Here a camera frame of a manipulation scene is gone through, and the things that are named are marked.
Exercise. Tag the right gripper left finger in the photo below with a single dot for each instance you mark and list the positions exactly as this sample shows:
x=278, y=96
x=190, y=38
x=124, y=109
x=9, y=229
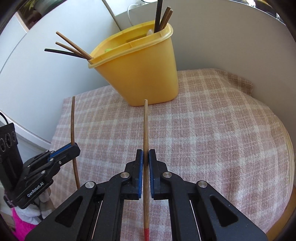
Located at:
x=94, y=212

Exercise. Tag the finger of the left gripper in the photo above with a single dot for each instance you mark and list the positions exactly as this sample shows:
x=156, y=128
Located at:
x=73, y=152
x=59, y=154

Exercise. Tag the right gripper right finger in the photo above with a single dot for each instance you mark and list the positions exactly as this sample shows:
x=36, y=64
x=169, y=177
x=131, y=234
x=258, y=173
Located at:
x=197, y=210

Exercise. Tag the wooden chopstick red end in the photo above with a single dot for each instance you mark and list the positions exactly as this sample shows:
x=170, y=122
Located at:
x=72, y=135

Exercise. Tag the wooden chopstick red tip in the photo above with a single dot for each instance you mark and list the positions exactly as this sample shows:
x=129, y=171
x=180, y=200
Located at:
x=76, y=47

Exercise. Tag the black chopstick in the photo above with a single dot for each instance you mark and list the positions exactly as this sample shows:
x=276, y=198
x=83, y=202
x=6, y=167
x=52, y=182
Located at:
x=158, y=15
x=63, y=53

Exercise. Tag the gloved left hand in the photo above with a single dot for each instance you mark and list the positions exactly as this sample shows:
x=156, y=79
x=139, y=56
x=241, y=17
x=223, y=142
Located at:
x=36, y=211

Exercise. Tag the pink checked cloth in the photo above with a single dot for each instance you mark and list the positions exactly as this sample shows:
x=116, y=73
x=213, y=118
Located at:
x=214, y=130

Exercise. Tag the yellow plastic utensil holder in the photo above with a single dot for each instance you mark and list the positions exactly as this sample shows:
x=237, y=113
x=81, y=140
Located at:
x=140, y=65

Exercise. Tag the black chopstick in holder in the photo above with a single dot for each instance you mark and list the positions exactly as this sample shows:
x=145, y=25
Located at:
x=158, y=15

